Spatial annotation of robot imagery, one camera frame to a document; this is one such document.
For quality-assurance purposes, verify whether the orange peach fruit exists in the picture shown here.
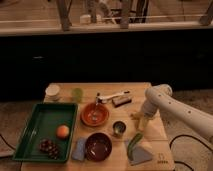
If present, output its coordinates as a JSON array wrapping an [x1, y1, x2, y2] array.
[[56, 125, 70, 139]]

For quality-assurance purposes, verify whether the black cable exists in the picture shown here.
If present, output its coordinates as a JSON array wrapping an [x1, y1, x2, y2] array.
[[169, 134, 213, 171]]

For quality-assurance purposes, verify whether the small metal cup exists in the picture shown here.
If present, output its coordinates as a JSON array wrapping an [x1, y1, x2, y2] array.
[[113, 121, 126, 137]]

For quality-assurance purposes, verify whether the metal spoon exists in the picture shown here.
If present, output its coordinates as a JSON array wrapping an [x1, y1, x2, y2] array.
[[92, 96, 99, 122]]

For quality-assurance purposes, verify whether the dark grape bunch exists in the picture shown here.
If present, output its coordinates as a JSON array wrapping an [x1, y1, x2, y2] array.
[[39, 139, 59, 159]]

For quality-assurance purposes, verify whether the green plastic tray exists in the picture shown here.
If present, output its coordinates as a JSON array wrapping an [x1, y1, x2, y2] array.
[[13, 103, 78, 163]]

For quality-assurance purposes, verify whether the green cucumber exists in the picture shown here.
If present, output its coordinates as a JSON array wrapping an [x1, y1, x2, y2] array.
[[127, 132, 143, 160]]

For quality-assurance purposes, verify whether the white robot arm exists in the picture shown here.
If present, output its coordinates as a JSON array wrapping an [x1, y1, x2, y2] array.
[[140, 84, 213, 144]]

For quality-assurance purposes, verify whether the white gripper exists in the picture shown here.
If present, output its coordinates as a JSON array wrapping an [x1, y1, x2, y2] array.
[[138, 101, 157, 132]]

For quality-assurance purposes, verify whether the orange bowl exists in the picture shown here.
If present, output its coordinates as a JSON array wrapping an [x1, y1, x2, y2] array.
[[80, 103, 109, 127]]

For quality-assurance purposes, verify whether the blue cloth left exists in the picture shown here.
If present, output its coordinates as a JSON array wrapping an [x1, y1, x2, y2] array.
[[71, 138, 86, 161]]

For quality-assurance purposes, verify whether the purple bowl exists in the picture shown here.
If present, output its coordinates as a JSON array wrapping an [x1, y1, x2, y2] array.
[[85, 132, 112, 162]]

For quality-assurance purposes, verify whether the yellow banana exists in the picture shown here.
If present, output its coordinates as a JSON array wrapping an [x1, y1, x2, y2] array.
[[130, 112, 144, 125]]

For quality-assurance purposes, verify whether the brown sponge block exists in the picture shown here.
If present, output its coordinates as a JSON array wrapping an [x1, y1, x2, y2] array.
[[112, 96, 132, 107]]

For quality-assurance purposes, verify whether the green cup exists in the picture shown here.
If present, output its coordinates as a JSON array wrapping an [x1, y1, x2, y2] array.
[[71, 88, 83, 103]]

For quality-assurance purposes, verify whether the grey cloth right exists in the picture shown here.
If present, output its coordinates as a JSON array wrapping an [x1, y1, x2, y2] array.
[[127, 145, 153, 166]]

